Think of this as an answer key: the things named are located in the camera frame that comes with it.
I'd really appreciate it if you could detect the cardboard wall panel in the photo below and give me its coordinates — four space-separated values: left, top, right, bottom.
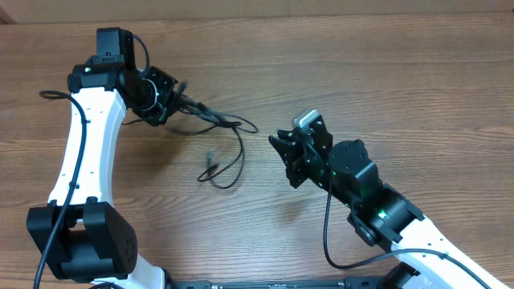
1 0 513 24

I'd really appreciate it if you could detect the black cable bundle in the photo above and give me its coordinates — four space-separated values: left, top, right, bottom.
160 81 260 190

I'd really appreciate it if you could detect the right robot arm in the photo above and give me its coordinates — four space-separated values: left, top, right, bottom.
268 112 505 288

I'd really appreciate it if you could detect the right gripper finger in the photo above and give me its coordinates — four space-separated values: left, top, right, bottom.
276 128 299 143
268 136 296 168

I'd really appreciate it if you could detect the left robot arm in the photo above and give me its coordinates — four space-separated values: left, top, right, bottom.
27 27 181 288

